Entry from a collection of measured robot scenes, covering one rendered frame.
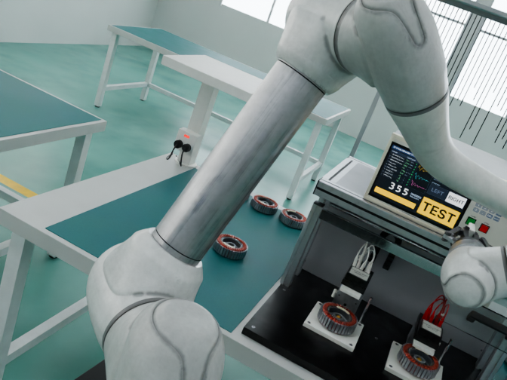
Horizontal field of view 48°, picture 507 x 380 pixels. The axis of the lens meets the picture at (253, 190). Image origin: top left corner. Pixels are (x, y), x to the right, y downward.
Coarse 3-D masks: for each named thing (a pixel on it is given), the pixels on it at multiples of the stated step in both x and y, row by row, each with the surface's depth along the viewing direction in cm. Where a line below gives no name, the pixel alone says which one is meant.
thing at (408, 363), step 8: (408, 344) 159; (400, 352) 156; (408, 352) 155; (416, 352) 159; (424, 352) 158; (400, 360) 155; (408, 360) 152; (416, 360) 153; (424, 360) 156; (432, 360) 156; (408, 368) 152; (416, 368) 151; (424, 368) 151; (432, 368) 152; (416, 376) 152; (424, 376) 151; (432, 376) 152
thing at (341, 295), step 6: (336, 294) 173; (342, 294) 173; (336, 300) 174; (342, 300) 173; (348, 300) 173; (354, 300) 172; (360, 300) 171; (348, 306) 173; (354, 306) 172; (354, 312) 173
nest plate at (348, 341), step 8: (320, 304) 170; (312, 312) 164; (312, 320) 160; (312, 328) 157; (320, 328) 158; (360, 328) 165; (328, 336) 156; (336, 336) 157; (344, 336) 158; (352, 336) 159; (344, 344) 155; (352, 344) 156
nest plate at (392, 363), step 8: (392, 344) 163; (400, 344) 165; (392, 352) 159; (392, 360) 155; (392, 368) 152; (400, 368) 153; (440, 368) 160; (400, 376) 151; (408, 376) 151; (440, 376) 156
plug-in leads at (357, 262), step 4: (364, 244) 169; (364, 248) 171; (368, 248) 169; (364, 252) 172; (368, 252) 168; (356, 256) 169; (360, 256) 173; (368, 256) 168; (356, 260) 169; (360, 260) 171; (372, 260) 168; (352, 264) 170; (356, 264) 174; (360, 264) 172; (364, 264) 168; (368, 264) 171; (360, 268) 169; (368, 268) 168; (368, 272) 169
